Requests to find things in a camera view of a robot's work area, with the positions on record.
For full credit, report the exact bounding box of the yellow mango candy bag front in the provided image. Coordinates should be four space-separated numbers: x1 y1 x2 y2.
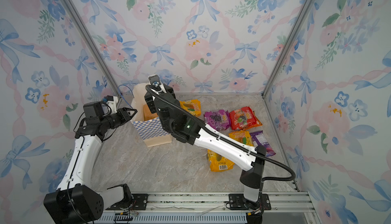
207 150 235 172

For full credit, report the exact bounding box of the orange kraft snack pouch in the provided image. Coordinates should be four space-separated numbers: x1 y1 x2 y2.
143 104 152 121

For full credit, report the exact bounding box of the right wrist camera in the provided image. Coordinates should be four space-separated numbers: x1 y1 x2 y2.
148 74 161 87

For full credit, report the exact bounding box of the left aluminium corner post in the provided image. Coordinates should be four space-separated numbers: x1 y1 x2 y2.
60 0 121 96

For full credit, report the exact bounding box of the purple small snack packet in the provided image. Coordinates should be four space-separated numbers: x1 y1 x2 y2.
250 131 276 157

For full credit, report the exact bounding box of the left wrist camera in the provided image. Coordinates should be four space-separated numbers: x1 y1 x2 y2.
103 96 119 113

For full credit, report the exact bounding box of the blue checkered paper bag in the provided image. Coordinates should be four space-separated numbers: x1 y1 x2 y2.
119 83 173 147

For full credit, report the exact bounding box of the aluminium corner post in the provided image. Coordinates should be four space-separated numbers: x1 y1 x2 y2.
60 0 121 96
262 0 315 98

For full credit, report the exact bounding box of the black corrugated cable conduit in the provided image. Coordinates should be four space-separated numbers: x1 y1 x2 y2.
145 84 296 182

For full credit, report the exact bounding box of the purple grape candy bag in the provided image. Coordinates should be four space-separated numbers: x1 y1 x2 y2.
204 109 231 131

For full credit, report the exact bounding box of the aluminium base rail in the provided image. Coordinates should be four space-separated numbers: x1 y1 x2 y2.
94 192 320 224

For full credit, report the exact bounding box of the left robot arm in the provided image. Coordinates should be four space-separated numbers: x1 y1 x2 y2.
43 102 137 224

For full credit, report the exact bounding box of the yellow mango candy bag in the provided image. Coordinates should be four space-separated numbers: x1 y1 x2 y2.
207 150 235 172
180 99 202 117
229 130 253 146

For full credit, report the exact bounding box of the yellow mango candy bag right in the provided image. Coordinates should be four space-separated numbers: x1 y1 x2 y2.
229 130 253 146

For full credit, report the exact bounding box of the yellow mango candy bag top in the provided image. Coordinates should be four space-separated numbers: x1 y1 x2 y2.
180 99 202 117

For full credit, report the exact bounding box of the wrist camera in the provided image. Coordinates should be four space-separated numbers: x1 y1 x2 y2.
148 74 161 87
103 96 119 113

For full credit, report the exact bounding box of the right aluminium corner post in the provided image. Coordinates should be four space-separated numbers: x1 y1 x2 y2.
262 0 315 98

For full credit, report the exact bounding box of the red fruit candy bag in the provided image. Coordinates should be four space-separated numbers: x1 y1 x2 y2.
229 106 263 131

